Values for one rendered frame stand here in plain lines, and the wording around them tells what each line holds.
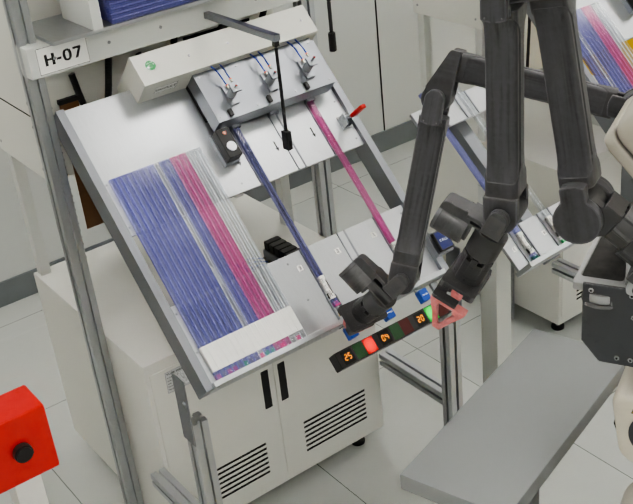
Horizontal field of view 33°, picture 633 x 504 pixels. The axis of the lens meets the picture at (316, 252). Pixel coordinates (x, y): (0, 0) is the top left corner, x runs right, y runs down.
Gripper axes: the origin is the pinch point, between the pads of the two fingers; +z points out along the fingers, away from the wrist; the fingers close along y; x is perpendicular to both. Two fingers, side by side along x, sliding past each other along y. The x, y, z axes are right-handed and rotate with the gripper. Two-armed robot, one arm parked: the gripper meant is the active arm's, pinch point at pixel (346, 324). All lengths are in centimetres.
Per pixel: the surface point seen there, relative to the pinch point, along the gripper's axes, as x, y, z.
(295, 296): -11.1, 6.5, 3.4
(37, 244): -64, 34, 70
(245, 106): -56, -2, -2
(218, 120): -55, 6, -2
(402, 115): -100, -186, 179
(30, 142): -76, 38, 29
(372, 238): -16.6, -19.2, 2.8
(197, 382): -2.6, 36.4, 4.8
